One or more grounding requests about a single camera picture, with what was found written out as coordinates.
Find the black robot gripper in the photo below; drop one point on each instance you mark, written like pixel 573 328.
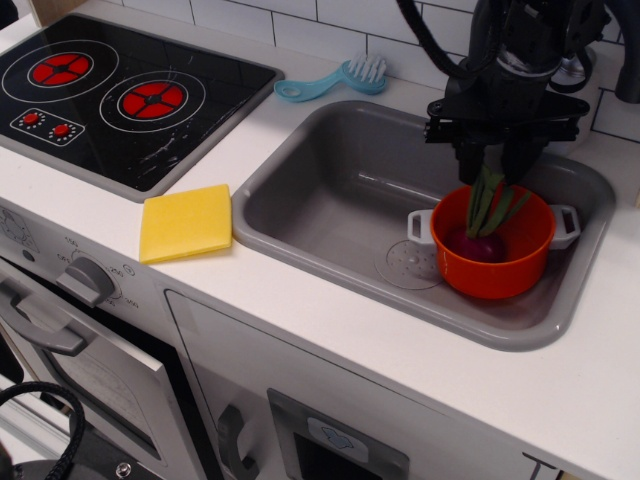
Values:
pixel 508 99

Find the purple toy beet green leaves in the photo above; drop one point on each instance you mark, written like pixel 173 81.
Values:
pixel 492 203

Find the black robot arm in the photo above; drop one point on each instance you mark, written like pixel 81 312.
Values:
pixel 525 28

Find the grey plastic sink basin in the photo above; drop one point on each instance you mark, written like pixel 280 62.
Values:
pixel 335 197

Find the white soap dispenser silver cap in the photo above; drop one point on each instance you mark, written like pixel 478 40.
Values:
pixel 571 73

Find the light blue dish brush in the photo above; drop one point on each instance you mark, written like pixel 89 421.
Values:
pixel 363 73

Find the black faucet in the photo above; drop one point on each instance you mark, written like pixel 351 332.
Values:
pixel 626 13

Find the yellow sponge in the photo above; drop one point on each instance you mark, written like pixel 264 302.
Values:
pixel 184 224

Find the grey dishwasher panel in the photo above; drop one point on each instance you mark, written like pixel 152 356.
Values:
pixel 316 446

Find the black toy stove top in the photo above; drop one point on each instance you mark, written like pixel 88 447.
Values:
pixel 127 111

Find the grey oven knob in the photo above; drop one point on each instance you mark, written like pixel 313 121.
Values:
pixel 85 280

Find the oven door with window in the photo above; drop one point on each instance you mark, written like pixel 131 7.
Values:
pixel 132 386

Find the orange toy pot grey handles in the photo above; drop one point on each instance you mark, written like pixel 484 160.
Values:
pixel 507 262

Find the grey cabinet door handle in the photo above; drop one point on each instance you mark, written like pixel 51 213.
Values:
pixel 230 426

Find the grey oven door handle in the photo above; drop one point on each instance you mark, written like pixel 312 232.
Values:
pixel 43 324

